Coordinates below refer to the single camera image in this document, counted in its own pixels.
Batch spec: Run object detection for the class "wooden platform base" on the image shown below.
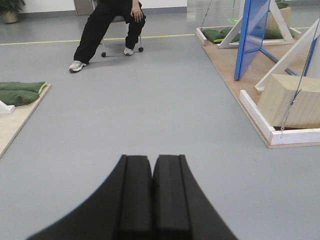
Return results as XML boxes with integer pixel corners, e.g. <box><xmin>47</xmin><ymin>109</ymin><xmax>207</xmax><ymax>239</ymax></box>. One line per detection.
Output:
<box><xmin>0</xmin><ymin>84</ymin><xmax>52</xmax><ymax>158</ymax></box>
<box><xmin>195</xmin><ymin>26</ymin><xmax>320</xmax><ymax>149</ymax></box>

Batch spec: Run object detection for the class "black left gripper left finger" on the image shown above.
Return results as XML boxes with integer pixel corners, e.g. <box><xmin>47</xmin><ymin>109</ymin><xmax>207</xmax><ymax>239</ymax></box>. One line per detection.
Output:
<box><xmin>29</xmin><ymin>155</ymin><xmax>153</xmax><ymax>240</ymax></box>

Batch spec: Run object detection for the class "green sandbag one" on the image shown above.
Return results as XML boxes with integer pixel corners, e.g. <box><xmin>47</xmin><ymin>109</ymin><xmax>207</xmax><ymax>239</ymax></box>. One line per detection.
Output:
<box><xmin>220</xmin><ymin>26</ymin><xmax>242</xmax><ymax>44</ymax></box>
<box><xmin>201</xmin><ymin>28</ymin><xmax>225</xmax><ymax>44</ymax></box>

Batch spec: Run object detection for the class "green sandbag left one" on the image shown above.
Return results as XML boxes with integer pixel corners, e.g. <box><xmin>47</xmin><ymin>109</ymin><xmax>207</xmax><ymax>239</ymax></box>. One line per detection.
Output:
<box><xmin>201</xmin><ymin>28</ymin><xmax>225</xmax><ymax>44</ymax></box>

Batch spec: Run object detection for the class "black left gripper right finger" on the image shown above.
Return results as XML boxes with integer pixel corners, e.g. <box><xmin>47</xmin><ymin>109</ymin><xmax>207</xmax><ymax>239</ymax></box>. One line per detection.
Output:
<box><xmin>152</xmin><ymin>154</ymin><xmax>237</xmax><ymax>240</ymax></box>

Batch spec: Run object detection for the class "green sandbag behind support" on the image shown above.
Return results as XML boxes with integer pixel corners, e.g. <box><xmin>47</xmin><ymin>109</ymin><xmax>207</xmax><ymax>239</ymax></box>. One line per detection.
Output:
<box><xmin>264</xmin><ymin>28</ymin><xmax>283</xmax><ymax>40</ymax></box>

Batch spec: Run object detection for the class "white border plank near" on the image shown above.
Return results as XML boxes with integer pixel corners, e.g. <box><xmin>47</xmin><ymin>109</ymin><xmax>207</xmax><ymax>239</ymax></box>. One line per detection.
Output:
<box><xmin>239</xmin><ymin>89</ymin><xmax>320</xmax><ymax>148</ymax></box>

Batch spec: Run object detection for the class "wooden platform base right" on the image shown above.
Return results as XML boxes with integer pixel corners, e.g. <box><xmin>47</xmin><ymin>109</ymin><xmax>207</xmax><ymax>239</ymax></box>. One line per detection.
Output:
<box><xmin>195</xmin><ymin>26</ymin><xmax>320</xmax><ymax>149</ymax></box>

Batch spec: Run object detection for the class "blue door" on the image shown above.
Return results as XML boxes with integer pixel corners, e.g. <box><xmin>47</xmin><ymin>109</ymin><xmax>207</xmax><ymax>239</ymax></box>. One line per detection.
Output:
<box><xmin>234</xmin><ymin>0</ymin><xmax>270</xmax><ymax>81</ymax></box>

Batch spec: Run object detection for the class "white wooden door frame support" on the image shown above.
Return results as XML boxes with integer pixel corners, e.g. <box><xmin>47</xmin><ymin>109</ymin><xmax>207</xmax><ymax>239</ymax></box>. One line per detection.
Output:
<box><xmin>217</xmin><ymin>0</ymin><xmax>294</xmax><ymax>49</ymax></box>

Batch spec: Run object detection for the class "wheeled office chair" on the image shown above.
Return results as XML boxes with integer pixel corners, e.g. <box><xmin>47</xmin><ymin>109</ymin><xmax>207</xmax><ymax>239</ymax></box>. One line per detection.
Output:
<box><xmin>91</xmin><ymin>0</ymin><xmax>144</xmax><ymax>58</ymax></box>

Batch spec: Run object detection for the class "green sandbag upper left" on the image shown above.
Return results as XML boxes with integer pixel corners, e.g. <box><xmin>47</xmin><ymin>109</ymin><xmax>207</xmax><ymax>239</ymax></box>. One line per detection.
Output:
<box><xmin>0</xmin><ymin>81</ymin><xmax>49</xmax><ymax>94</ymax></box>

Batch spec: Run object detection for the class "wooden platform base left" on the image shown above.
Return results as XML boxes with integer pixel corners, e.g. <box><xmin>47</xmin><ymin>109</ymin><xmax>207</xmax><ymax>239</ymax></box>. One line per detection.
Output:
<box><xmin>0</xmin><ymin>84</ymin><xmax>52</xmax><ymax>158</ymax></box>

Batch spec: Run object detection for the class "white border plank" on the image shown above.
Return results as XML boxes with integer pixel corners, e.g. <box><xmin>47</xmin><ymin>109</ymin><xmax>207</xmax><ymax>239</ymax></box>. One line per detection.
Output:
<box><xmin>239</xmin><ymin>89</ymin><xmax>320</xmax><ymax>148</ymax></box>
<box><xmin>195</xmin><ymin>27</ymin><xmax>208</xmax><ymax>47</ymax></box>

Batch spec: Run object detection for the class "dark tether rope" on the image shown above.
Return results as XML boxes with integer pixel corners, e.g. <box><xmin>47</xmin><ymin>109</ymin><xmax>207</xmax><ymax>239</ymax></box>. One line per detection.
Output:
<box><xmin>279</xmin><ymin>32</ymin><xmax>318</xmax><ymax>140</ymax></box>
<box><xmin>200</xmin><ymin>0</ymin><xmax>213</xmax><ymax>29</ymax></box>

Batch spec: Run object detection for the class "potted plant in basket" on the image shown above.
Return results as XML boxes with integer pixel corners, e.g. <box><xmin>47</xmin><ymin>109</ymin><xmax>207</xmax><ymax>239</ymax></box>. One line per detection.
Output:
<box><xmin>0</xmin><ymin>0</ymin><xmax>26</xmax><ymax>24</ymax></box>

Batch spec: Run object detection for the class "dark tether rope far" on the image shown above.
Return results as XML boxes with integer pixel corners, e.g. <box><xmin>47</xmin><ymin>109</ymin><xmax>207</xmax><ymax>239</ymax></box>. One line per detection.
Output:
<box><xmin>200</xmin><ymin>0</ymin><xmax>213</xmax><ymax>29</ymax></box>

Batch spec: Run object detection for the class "white bracket left platform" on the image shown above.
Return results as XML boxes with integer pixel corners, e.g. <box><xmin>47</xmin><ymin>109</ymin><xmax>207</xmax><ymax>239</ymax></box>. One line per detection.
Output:
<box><xmin>0</xmin><ymin>101</ymin><xmax>16</xmax><ymax>115</ymax></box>

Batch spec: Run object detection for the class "seated person in black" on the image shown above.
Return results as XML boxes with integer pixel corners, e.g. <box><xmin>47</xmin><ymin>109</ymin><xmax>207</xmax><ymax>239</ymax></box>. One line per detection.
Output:
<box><xmin>68</xmin><ymin>0</ymin><xmax>147</xmax><ymax>74</ymax></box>

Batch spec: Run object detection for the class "white border plank far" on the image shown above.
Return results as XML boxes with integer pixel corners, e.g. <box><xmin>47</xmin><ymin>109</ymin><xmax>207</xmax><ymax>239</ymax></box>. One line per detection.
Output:
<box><xmin>195</xmin><ymin>27</ymin><xmax>208</xmax><ymax>47</ymax></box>

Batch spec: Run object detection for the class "light wooden box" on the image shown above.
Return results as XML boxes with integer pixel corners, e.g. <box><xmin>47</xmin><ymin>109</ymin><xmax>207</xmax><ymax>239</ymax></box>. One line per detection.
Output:
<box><xmin>257</xmin><ymin>73</ymin><xmax>320</xmax><ymax>129</ymax></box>

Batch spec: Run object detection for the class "dark tether rope near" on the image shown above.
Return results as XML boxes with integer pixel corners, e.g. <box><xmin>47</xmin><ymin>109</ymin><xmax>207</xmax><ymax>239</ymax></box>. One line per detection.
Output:
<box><xmin>279</xmin><ymin>32</ymin><xmax>318</xmax><ymax>140</ymax></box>

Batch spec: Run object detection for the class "white diagonal brace near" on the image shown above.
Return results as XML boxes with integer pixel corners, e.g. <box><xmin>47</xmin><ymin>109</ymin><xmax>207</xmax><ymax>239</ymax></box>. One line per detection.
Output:
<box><xmin>254</xmin><ymin>18</ymin><xmax>320</xmax><ymax>94</ymax></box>

